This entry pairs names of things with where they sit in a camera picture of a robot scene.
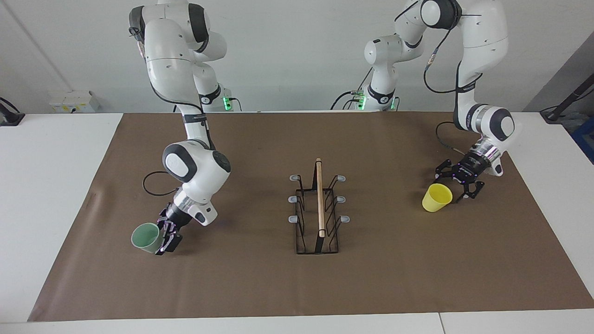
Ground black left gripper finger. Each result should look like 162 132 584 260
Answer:
457 180 485 203
435 160 463 182

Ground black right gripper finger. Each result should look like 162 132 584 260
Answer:
155 218 170 256
162 225 182 254

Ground pale green plastic cup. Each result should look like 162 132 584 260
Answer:
131 223 162 255

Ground yellow plastic cup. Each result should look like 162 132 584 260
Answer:
422 183 453 213

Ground black stand pole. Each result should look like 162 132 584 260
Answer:
539 77 594 122

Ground brown table mat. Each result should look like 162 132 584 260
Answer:
28 111 594 322

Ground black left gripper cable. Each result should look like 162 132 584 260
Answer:
423 28 471 156

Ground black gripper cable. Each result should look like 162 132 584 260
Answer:
423 28 471 156
142 171 184 197

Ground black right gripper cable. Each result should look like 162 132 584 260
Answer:
142 171 184 197

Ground black arm base cables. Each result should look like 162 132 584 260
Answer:
330 67 373 111

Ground black wire cup rack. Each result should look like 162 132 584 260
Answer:
289 158 350 255

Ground white wall socket box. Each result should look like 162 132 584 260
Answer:
48 90 100 114

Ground black clamp mount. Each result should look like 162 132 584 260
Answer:
0 97 25 126

